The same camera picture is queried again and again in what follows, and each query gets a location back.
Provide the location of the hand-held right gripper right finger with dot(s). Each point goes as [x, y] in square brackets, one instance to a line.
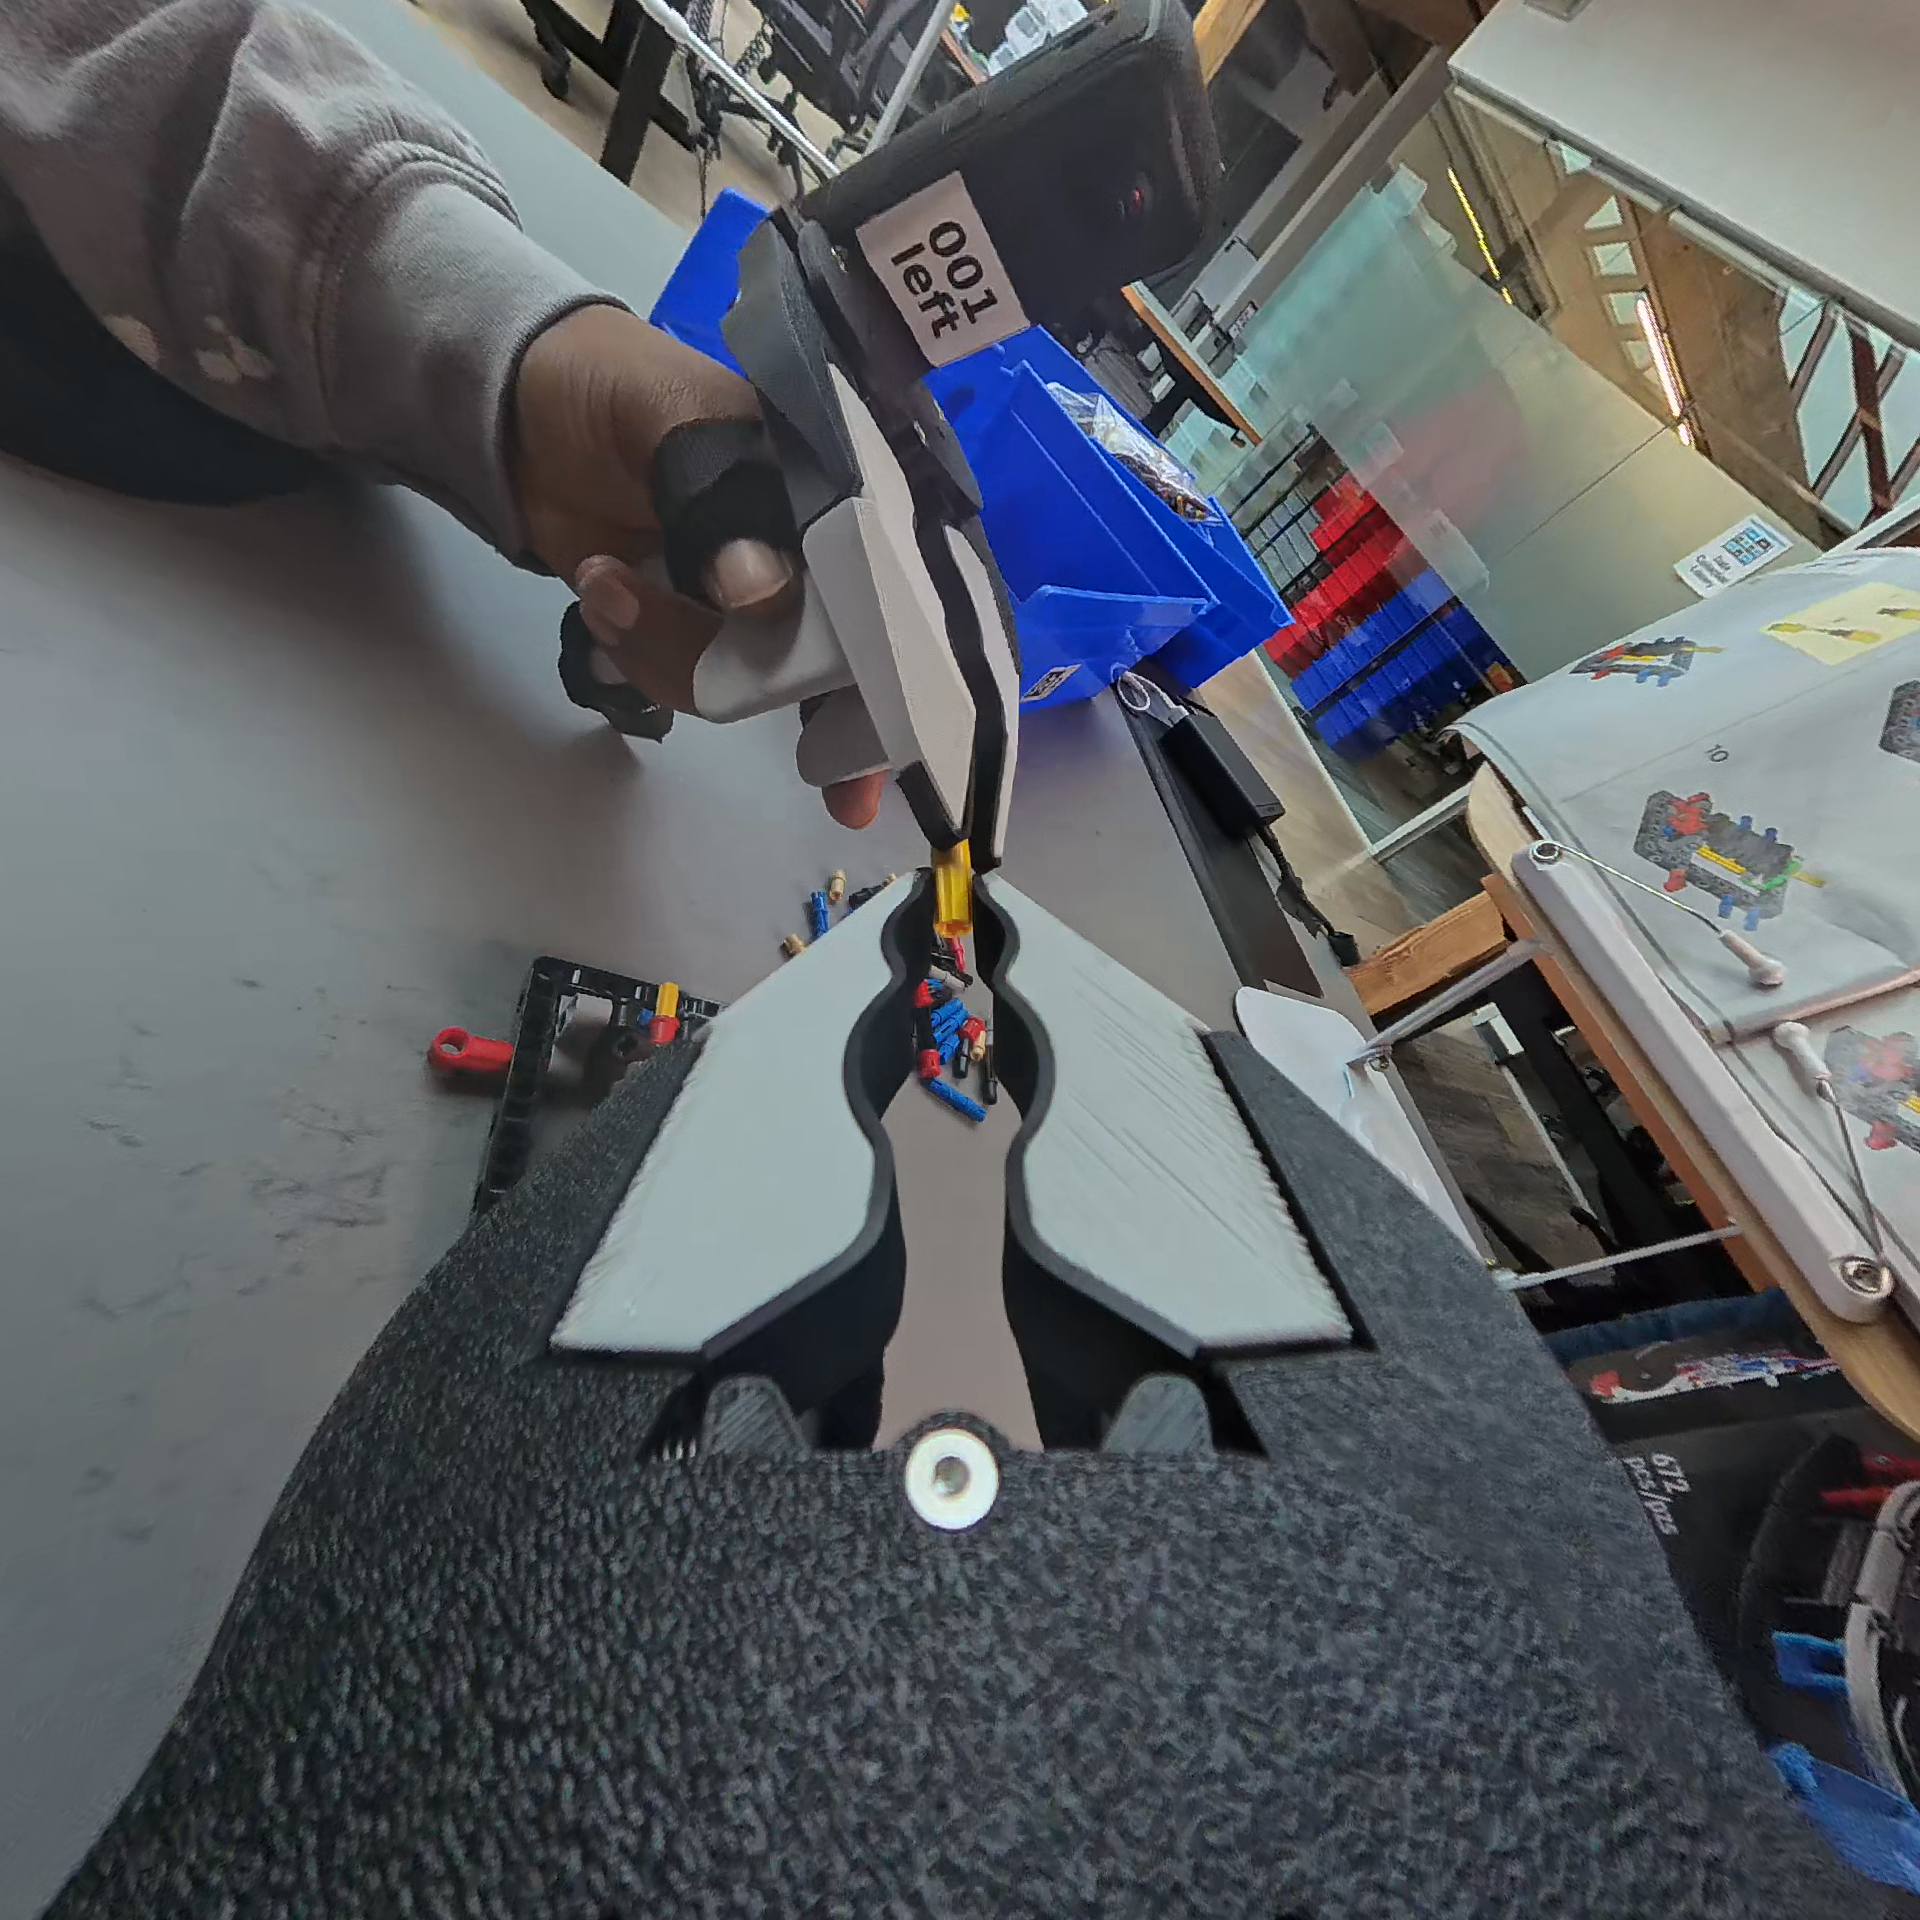
[1170, 1185]

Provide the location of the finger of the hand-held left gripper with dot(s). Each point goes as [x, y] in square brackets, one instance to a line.
[999, 720]
[901, 662]

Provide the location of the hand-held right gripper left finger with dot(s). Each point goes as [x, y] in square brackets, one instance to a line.
[735, 1185]

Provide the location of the yellow toy axle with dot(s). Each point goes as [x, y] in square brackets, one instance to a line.
[952, 894]

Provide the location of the black toy frame assembly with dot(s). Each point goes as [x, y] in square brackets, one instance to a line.
[518, 1082]

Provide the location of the toy instruction booklet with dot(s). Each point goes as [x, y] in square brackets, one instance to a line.
[1725, 720]

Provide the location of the person's left forearm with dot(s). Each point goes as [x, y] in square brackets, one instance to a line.
[300, 194]

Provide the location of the grey desk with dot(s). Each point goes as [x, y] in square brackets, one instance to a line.
[300, 825]

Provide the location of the person's left hand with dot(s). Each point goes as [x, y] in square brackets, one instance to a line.
[601, 450]

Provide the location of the blue plastic bin with label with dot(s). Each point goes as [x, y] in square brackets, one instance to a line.
[1116, 644]

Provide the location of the black power adapter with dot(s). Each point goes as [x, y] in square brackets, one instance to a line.
[1223, 772]

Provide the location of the pile of small toy pins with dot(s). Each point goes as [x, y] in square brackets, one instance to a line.
[946, 1035]

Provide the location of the clear bag of toy parts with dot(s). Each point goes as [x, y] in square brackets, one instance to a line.
[1134, 450]

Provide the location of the rack of red and blue bins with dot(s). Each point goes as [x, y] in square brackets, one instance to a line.
[1379, 631]

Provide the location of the dark toy set box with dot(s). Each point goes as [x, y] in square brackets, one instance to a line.
[1680, 1387]

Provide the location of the small wall notice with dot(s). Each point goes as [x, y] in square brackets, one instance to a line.
[1732, 555]

